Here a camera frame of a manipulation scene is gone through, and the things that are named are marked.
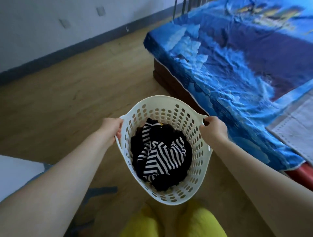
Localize metal rack legs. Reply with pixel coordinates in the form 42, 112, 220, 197
173, 0, 196, 19

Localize black and white striped garment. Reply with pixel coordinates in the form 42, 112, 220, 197
136, 122, 187, 181

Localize dark wooden bed frame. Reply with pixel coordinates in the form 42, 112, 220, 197
153, 59, 211, 117

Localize person's left forearm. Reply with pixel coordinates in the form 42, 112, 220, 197
0, 131, 115, 237

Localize white perforated plastic laundry basket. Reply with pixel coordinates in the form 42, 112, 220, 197
115, 95, 213, 205

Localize person's right hand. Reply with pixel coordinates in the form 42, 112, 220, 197
199, 116, 229, 148

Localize person's left hand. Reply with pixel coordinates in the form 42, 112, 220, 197
97, 118, 124, 147

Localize white quilted cloth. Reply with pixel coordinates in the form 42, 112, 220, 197
267, 94, 313, 166

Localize blue printed bed sheet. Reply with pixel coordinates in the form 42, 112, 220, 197
143, 0, 313, 171

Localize person's right forearm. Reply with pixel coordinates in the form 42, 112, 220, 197
210, 138, 313, 237

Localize person's yellow trousers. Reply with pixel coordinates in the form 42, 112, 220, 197
119, 199, 228, 237

